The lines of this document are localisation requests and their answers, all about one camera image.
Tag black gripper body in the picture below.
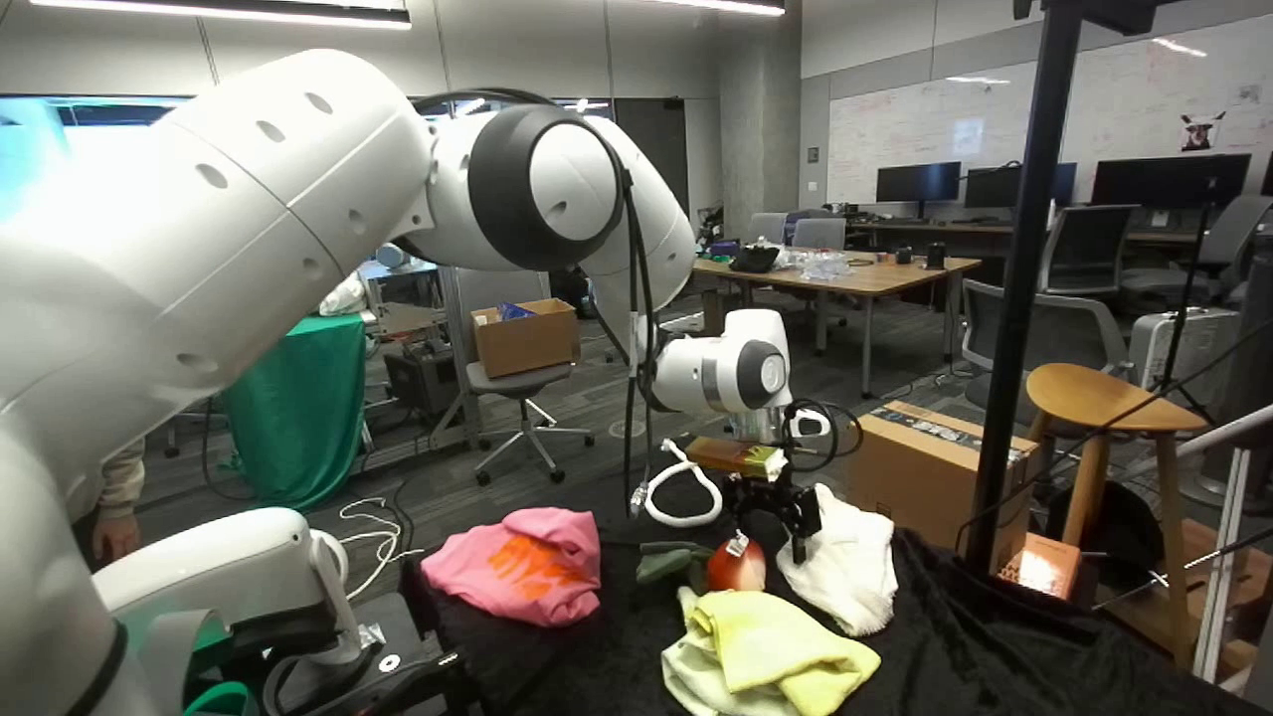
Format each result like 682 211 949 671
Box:
723 460 820 562

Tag plush red flower green leaves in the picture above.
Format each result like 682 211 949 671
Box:
638 535 768 594

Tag yellow microfiber cloth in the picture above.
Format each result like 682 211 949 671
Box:
678 590 884 716

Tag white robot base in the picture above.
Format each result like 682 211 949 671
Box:
93 507 384 716

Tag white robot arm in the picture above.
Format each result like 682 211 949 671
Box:
0 48 794 716

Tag cardboard box on floor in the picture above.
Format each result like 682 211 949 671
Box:
848 401 982 552

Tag black velvet table cloth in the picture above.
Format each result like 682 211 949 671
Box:
416 478 1271 716

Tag pink printed cloth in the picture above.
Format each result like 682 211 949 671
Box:
424 507 601 630

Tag wooden office table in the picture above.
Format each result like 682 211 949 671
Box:
695 250 975 398

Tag office chair with box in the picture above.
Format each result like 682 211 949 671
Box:
445 267 593 482

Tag wooden stool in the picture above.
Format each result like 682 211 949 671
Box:
1027 361 1206 663

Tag green draped table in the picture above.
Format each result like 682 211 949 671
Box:
223 313 365 511

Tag white rope loop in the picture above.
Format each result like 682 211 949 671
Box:
624 433 734 535

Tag black camera stand pole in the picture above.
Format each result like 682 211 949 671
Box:
962 0 1170 581

